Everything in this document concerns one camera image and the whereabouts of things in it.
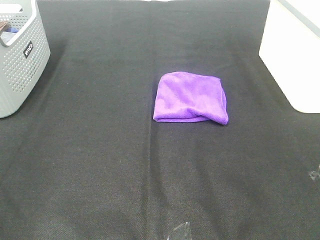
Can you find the purple microfiber towel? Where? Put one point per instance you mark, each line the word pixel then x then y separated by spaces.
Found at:
pixel 184 97

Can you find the black table cloth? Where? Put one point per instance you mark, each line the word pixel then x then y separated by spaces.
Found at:
pixel 83 158

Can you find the clear tape piece bottom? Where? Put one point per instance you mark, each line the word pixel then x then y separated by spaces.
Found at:
pixel 181 232

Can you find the clear tape piece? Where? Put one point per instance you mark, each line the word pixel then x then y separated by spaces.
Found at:
pixel 314 174
pixel 181 232

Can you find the white storage bin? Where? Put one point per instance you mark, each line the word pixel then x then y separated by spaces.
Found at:
pixel 290 49

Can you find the grey perforated laundry basket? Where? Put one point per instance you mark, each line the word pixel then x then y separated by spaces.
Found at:
pixel 23 55

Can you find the clear tape piece right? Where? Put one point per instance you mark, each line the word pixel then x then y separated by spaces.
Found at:
pixel 314 174

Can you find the clothes inside grey basket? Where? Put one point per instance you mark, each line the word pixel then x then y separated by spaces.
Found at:
pixel 7 32

